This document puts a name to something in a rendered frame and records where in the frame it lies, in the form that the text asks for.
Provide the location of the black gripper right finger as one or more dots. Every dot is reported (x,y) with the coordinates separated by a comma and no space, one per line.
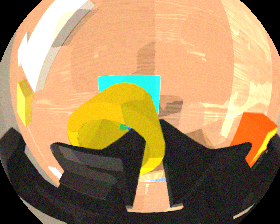
(187,163)

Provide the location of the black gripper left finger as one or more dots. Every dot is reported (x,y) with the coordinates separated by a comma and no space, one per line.
(119,163)

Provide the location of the yellow rectangular block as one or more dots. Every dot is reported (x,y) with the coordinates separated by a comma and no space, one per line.
(24,101)

